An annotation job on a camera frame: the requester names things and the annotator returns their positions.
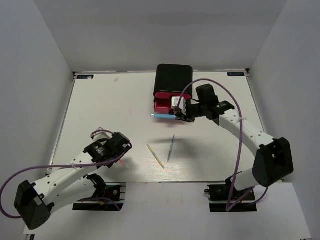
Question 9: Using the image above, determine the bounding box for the long blue marker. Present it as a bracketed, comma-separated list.
[150, 114, 177, 120]

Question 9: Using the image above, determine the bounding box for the blue thin pen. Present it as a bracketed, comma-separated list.
[167, 134, 175, 163]

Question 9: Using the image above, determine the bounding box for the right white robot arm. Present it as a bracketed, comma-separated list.
[171, 84, 294, 200]

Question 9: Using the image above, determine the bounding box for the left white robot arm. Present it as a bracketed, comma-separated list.
[14, 132, 132, 230]

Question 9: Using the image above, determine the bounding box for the right blue table label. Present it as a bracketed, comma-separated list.
[227, 72, 245, 77]

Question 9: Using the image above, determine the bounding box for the blue table label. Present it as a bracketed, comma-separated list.
[76, 74, 94, 80]
[227, 72, 245, 77]

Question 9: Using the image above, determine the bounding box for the black drawer cabinet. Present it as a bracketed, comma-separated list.
[153, 63, 193, 96]

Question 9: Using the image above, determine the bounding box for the yellow pen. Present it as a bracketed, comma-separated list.
[146, 144, 165, 169]

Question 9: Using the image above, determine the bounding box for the left blue table label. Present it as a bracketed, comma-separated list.
[76, 74, 94, 80]

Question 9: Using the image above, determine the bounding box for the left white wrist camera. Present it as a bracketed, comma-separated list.
[90, 127, 114, 142]

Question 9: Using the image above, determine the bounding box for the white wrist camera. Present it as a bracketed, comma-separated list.
[90, 127, 114, 142]
[171, 96, 186, 115]

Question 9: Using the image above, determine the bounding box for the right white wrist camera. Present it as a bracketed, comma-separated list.
[171, 96, 186, 115]

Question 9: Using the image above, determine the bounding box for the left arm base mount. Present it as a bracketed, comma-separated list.
[72, 174, 126, 212]

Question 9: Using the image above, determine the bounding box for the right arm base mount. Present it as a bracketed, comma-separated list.
[204, 183, 258, 213]

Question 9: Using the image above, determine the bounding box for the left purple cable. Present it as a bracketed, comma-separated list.
[0, 127, 133, 219]

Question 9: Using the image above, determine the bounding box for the purple cable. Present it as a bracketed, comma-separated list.
[0, 127, 133, 219]
[179, 78, 271, 212]

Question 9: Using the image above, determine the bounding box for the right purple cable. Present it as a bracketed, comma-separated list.
[179, 78, 271, 212]

